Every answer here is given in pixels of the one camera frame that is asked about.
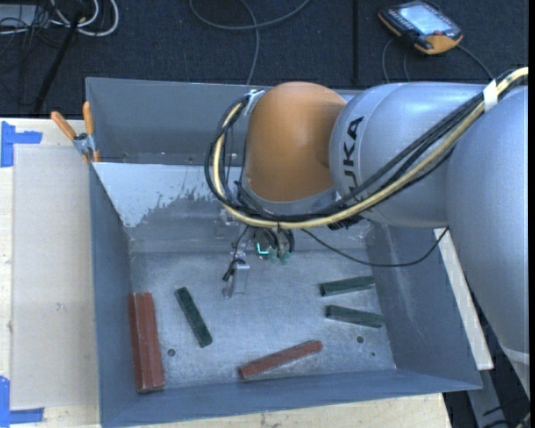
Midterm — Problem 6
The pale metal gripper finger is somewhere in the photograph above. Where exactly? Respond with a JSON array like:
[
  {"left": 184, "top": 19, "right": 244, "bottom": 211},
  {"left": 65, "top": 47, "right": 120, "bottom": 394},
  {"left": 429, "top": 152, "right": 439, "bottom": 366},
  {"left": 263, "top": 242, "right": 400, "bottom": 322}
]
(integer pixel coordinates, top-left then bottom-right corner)
[
  {"left": 221, "top": 266, "right": 240, "bottom": 300},
  {"left": 234, "top": 259, "right": 251, "bottom": 296}
]

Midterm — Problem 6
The dark green flat block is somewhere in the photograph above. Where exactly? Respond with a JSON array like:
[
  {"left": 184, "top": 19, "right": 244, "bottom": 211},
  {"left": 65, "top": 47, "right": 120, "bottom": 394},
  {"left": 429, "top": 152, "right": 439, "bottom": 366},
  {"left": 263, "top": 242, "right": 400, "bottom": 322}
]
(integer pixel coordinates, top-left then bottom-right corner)
[
  {"left": 174, "top": 286, "right": 214, "bottom": 349},
  {"left": 325, "top": 304, "right": 386, "bottom": 330},
  {"left": 318, "top": 275, "right": 376, "bottom": 298}
]

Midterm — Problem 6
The grey metal bin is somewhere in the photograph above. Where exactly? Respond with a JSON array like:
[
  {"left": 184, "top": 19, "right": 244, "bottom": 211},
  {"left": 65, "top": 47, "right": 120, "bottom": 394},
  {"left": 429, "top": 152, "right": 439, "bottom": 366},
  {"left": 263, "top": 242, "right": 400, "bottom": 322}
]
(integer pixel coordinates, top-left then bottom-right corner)
[{"left": 85, "top": 77, "right": 483, "bottom": 428}]

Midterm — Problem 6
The red-brown flat block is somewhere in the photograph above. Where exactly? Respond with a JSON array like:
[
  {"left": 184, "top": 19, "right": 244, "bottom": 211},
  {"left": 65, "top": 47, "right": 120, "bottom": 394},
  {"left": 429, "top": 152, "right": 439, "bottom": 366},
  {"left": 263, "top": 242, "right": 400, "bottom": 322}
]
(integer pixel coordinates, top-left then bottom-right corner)
[
  {"left": 141, "top": 292, "right": 167, "bottom": 391},
  {"left": 127, "top": 292, "right": 151, "bottom": 394},
  {"left": 237, "top": 339, "right": 325, "bottom": 381}
]

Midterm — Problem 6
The pale wood flat board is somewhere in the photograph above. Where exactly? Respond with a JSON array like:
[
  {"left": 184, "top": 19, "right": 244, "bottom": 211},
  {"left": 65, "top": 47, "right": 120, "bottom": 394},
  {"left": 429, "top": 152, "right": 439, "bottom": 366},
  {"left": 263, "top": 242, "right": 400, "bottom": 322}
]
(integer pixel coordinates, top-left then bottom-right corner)
[{"left": 9, "top": 144, "right": 101, "bottom": 412}]

